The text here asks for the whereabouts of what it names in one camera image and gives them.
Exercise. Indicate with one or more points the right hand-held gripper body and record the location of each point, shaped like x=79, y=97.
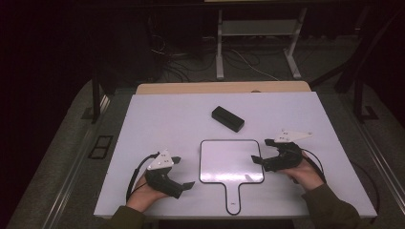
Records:
x=288, y=157

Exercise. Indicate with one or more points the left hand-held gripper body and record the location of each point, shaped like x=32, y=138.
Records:
x=164, y=183

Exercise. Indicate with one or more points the black eraser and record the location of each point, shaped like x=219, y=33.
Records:
x=228, y=119

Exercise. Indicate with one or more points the person's left hand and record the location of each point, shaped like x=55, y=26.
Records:
x=141, y=195

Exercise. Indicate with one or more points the person's right hand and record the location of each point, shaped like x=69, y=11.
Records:
x=307, y=176

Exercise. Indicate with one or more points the wooden table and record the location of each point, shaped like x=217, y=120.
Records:
x=223, y=87

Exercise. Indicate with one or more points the black metal stand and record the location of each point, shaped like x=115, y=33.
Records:
x=359, y=95
x=95, y=101

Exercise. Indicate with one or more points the white metal stand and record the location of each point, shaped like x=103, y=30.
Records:
x=258, y=28

